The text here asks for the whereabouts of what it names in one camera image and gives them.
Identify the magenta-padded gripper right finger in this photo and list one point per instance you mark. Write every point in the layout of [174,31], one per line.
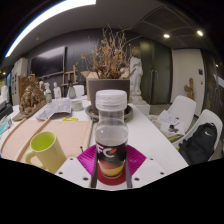
[138,160]

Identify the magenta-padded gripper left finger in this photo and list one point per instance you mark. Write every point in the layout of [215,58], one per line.
[85,160]

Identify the clear drink bottle white cap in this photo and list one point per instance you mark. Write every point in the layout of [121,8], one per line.
[111,140]

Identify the tan wood-grain sheet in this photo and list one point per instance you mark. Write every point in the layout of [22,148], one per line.
[71,133]
[20,140]

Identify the yellow-green mug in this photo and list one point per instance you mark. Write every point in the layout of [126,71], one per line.
[50,153]

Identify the small yellow strip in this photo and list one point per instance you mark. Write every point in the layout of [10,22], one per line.
[70,119]

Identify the papers on chair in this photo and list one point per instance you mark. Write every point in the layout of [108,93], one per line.
[166,120]

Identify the white tape roll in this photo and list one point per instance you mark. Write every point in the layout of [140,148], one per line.
[77,105]

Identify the printed newspaper sheet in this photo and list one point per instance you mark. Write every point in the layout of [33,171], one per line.
[56,107]

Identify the black backpack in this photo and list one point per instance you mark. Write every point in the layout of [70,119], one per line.
[200,143]

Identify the white chair behind table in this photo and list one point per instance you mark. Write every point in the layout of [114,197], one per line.
[80,90]

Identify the dark grey bottle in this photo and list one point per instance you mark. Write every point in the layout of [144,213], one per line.
[72,91]

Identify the white chair holding papers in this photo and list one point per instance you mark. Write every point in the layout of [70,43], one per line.
[183,106]

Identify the clear green spray bottle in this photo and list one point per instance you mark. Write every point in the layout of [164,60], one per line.
[49,98]

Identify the small white figurine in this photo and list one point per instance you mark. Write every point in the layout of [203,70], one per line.
[57,90]

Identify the dried plant in grey pot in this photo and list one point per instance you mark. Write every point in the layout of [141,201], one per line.
[106,88]

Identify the white plaster bust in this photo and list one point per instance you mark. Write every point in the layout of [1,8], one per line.
[47,87]

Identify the wooden easel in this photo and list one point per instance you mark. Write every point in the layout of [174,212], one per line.
[69,78]

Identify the white chair holding backpack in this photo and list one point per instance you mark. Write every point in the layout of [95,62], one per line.
[208,115]

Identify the white standing statue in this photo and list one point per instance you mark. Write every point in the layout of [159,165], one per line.
[136,76]

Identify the cardboard box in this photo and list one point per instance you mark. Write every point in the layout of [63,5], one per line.
[88,76]

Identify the wooden figure sculpture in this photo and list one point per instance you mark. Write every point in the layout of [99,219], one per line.
[189,89]

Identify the colourful booklet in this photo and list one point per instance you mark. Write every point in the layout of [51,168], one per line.
[4,126]

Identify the round ceiling spot light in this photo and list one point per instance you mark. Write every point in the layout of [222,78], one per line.
[200,33]
[166,35]

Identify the long ceiling light strip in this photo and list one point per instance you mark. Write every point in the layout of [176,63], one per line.
[53,13]

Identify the black wall screen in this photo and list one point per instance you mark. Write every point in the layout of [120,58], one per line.
[48,61]

